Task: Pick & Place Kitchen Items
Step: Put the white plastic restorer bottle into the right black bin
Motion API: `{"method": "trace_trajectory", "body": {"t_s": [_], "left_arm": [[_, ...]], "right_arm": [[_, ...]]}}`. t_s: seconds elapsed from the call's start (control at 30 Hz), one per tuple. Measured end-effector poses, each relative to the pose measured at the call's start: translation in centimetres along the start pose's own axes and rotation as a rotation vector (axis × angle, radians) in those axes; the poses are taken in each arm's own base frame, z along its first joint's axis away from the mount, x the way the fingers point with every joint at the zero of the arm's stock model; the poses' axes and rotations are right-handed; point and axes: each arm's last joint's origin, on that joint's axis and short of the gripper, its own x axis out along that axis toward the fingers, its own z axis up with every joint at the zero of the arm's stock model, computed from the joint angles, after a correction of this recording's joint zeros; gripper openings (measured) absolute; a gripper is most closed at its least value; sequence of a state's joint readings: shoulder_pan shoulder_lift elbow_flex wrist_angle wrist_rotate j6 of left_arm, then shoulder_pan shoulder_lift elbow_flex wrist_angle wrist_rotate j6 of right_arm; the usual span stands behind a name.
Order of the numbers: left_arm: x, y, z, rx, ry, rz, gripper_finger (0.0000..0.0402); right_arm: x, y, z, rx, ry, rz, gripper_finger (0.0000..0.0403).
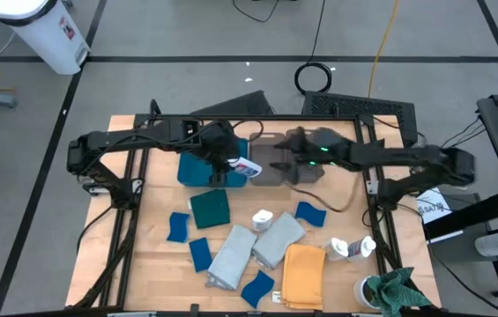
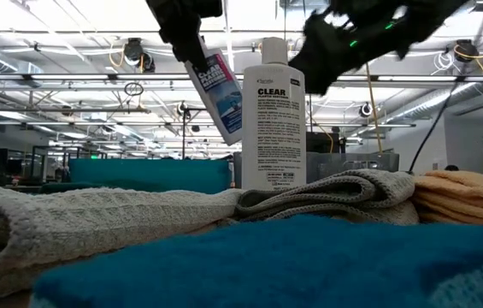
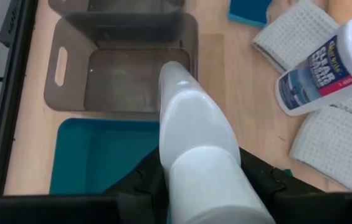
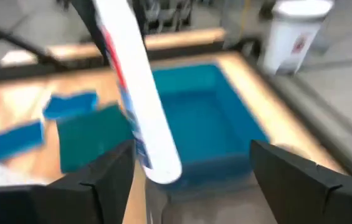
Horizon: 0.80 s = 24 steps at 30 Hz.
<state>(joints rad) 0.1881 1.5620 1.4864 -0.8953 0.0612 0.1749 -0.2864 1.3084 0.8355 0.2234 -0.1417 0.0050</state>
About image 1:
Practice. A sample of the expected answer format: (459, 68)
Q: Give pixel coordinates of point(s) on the small white tag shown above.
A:
(276, 297)

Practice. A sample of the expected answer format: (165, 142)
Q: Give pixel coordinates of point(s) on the blue sponge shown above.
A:
(310, 214)
(178, 227)
(200, 254)

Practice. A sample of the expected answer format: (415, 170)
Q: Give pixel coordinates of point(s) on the black table-level camera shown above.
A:
(194, 309)

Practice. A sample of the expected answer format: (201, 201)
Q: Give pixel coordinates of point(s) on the grey towel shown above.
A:
(232, 257)
(278, 240)

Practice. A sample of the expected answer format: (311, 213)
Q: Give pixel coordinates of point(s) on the grey translucent bin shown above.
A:
(315, 176)
(266, 154)

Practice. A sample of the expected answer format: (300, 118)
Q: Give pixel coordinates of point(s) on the white translucent cylinder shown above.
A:
(495, 244)

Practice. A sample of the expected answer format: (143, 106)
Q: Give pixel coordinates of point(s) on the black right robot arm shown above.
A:
(407, 156)

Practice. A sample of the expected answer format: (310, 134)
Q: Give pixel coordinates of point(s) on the black flat panel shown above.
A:
(240, 105)

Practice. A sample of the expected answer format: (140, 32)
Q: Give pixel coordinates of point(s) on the black aluminium table frame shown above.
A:
(284, 117)

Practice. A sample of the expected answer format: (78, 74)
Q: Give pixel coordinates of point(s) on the teal blue plastic bin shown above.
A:
(191, 174)

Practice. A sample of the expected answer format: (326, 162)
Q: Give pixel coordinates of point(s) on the orange towel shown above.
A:
(303, 277)

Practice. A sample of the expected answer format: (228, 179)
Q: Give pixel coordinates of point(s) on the black equipment stand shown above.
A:
(473, 216)

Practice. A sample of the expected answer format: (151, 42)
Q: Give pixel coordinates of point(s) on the white printed paper sheet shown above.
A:
(433, 207)

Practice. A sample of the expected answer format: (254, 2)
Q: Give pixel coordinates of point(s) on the dark green cloth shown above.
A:
(210, 209)

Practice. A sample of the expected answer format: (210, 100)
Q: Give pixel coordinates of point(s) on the green crumpled cloth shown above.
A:
(396, 292)

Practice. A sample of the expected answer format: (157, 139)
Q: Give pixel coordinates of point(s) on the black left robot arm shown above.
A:
(121, 138)

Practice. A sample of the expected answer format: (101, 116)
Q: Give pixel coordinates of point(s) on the white trash can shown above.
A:
(46, 35)

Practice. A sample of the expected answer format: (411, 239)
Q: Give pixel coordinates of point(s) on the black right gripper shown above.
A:
(321, 149)

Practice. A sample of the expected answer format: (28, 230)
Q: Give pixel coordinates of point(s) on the white cup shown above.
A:
(360, 292)

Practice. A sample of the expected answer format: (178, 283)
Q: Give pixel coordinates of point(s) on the teal blue towel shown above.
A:
(257, 288)

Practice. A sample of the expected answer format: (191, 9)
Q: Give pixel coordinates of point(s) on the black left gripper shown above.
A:
(217, 141)

